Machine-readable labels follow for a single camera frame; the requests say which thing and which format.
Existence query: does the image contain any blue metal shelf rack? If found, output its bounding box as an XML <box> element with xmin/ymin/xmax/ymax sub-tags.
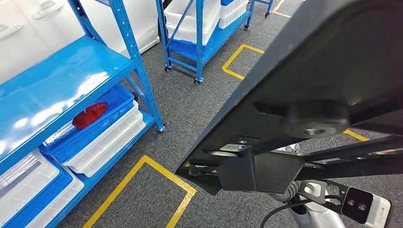
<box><xmin>0</xmin><ymin>0</ymin><xmax>166</xmax><ymax>228</ymax></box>

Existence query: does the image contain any white plastic bin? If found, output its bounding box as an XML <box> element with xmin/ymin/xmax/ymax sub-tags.
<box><xmin>67</xmin><ymin>112</ymin><xmax>146</xmax><ymax>179</ymax></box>
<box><xmin>62</xmin><ymin>101</ymin><xmax>141</xmax><ymax>167</ymax></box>
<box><xmin>219</xmin><ymin>0</ymin><xmax>249</xmax><ymax>30</ymax></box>
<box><xmin>25</xmin><ymin>179</ymin><xmax>85</xmax><ymax>228</ymax></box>
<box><xmin>163</xmin><ymin>0</ymin><xmax>221</xmax><ymax>46</ymax></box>

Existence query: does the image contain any black plastic frame part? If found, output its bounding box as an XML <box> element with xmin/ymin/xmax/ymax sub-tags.
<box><xmin>175</xmin><ymin>0</ymin><xmax>403</xmax><ymax>196</ymax></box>

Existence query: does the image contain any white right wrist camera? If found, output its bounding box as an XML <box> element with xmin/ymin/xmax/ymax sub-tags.
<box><xmin>340</xmin><ymin>187</ymin><xmax>393</xmax><ymax>228</ymax></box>

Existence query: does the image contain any blue wheeled metal cart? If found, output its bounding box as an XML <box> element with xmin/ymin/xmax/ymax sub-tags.
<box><xmin>155</xmin><ymin>0</ymin><xmax>256</xmax><ymax>85</ymax></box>
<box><xmin>249</xmin><ymin>0</ymin><xmax>275</xmax><ymax>19</ymax></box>

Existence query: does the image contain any white car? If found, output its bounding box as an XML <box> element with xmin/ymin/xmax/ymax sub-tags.
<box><xmin>0</xmin><ymin>0</ymin><xmax>160</xmax><ymax>85</ymax></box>

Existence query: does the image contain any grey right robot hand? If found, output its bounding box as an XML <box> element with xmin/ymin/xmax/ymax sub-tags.
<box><xmin>270</xmin><ymin>181</ymin><xmax>298</xmax><ymax>202</ymax></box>

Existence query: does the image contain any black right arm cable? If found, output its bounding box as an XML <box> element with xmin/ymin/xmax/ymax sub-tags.
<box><xmin>259</xmin><ymin>195</ymin><xmax>342</xmax><ymax>228</ymax></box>

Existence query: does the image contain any red lamp part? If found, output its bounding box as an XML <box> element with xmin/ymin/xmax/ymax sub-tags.
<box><xmin>72</xmin><ymin>102</ymin><xmax>108</xmax><ymax>130</ymax></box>

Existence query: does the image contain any black right camera bracket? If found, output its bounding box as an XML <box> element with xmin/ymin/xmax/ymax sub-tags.
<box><xmin>296</xmin><ymin>179</ymin><xmax>350</xmax><ymax>215</ymax></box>

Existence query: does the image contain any white car door handle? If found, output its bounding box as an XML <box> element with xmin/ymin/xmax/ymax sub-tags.
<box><xmin>32</xmin><ymin>0</ymin><xmax>66</xmax><ymax>20</ymax></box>
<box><xmin>0</xmin><ymin>23</ymin><xmax>23</xmax><ymax>41</ymax></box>

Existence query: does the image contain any white ribbed plastic part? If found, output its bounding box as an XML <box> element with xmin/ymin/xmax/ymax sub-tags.
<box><xmin>43</xmin><ymin>121</ymin><xmax>76</xmax><ymax>148</ymax></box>

